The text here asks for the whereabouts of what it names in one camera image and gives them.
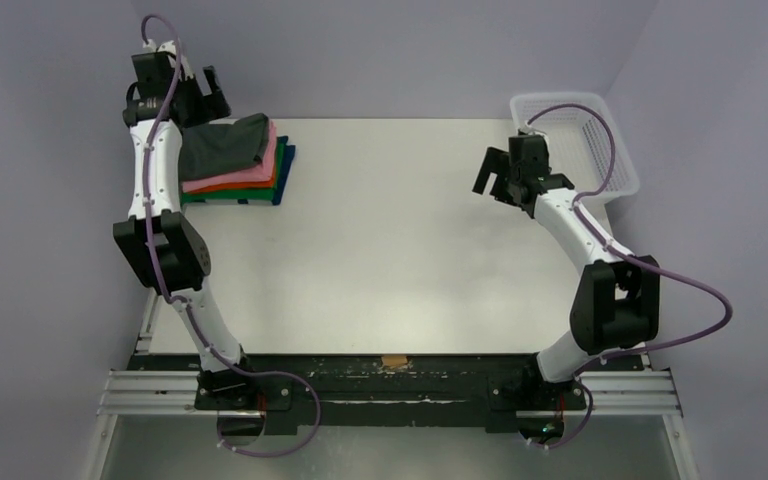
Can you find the orange folded t shirt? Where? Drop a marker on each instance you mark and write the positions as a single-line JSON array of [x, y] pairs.
[[227, 182]]

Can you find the white plastic basket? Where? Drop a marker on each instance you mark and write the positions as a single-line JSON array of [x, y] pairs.
[[584, 142]]

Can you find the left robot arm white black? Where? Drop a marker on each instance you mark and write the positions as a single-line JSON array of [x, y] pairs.
[[164, 250]]

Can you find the pink folded t shirt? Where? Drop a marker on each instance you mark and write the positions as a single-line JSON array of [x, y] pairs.
[[267, 166]]

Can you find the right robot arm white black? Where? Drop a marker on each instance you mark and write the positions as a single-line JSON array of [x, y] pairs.
[[617, 299]]

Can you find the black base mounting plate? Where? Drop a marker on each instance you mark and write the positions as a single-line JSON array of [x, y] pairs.
[[297, 394]]

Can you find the brown tape piece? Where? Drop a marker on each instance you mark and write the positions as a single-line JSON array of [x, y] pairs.
[[394, 362]]

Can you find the aluminium rail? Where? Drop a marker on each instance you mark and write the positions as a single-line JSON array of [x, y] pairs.
[[144, 393]]

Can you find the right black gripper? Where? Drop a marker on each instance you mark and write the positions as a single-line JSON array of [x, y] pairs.
[[502, 177]]

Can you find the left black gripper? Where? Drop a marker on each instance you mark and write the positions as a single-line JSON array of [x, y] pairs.
[[210, 107]]

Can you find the dark grey t shirt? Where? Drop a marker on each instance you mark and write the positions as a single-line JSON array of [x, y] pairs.
[[214, 149]]

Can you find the blue folded t shirt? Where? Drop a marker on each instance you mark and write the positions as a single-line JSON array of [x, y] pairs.
[[288, 157]]

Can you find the green folded t shirt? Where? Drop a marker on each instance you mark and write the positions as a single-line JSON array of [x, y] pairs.
[[240, 196]]

